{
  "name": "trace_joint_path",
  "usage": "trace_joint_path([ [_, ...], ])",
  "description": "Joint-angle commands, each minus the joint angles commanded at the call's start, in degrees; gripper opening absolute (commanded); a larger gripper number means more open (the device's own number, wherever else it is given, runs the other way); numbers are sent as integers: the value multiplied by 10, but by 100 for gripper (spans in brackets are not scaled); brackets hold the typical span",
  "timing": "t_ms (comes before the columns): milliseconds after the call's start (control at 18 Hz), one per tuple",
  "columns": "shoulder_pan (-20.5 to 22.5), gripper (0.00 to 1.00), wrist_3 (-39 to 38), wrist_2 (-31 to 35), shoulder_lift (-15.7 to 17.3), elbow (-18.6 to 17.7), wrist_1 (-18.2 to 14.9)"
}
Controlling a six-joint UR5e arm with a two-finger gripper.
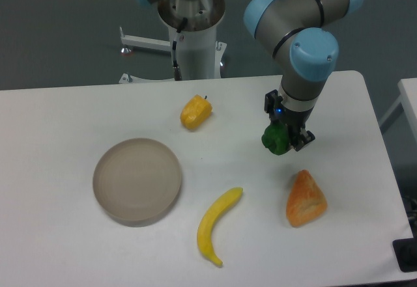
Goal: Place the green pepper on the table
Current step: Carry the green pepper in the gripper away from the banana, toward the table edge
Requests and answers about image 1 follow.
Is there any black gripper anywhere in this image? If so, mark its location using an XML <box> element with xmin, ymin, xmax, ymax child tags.
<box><xmin>264</xmin><ymin>90</ymin><xmax>315</xmax><ymax>152</ymax></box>

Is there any green toy pepper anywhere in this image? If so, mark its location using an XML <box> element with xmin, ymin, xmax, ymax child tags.
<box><xmin>261</xmin><ymin>122</ymin><xmax>290</xmax><ymax>156</ymax></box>

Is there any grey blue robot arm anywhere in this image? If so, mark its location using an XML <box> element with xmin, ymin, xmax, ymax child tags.
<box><xmin>136</xmin><ymin>0</ymin><xmax>364</xmax><ymax>155</ymax></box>

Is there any yellow toy pepper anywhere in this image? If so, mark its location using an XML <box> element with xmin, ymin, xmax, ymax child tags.
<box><xmin>180</xmin><ymin>94</ymin><xmax>212</xmax><ymax>130</ymax></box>

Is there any orange toy bread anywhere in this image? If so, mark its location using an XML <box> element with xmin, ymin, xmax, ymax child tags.
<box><xmin>286</xmin><ymin>170</ymin><xmax>328</xmax><ymax>227</ymax></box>

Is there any white side table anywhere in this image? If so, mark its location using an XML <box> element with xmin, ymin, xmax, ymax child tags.
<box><xmin>378</xmin><ymin>78</ymin><xmax>416</xmax><ymax>137</ymax></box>

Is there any yellow toy banana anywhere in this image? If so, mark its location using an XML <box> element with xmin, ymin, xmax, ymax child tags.
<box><xmin>196</xmin><ymin>187</ymin><xmax>244</xmax><ymax>267</ymax></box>

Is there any beige round plate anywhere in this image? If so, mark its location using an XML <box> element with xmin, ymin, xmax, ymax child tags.
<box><xmin>93</xmin><ymin>138</ymin><xmax>182</xmax><ymax>226</ymax></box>

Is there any black device at edge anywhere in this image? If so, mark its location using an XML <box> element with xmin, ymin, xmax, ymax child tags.
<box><xmin>392</xmin><ymin>238</ymin><xmax>417</xmax><ymax>273</ymax></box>

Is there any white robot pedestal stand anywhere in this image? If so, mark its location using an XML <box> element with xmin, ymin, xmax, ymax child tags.
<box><xmin>119</xmin><ymin>0</ymin><xmax>227</xmax><ymax>81</ymax></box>

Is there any black cable on pedestal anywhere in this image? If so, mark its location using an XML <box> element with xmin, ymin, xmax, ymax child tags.
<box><xmin>171</xmin><ymin>17</ymin><xmax>188</xmax><ymax>81</ymax></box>

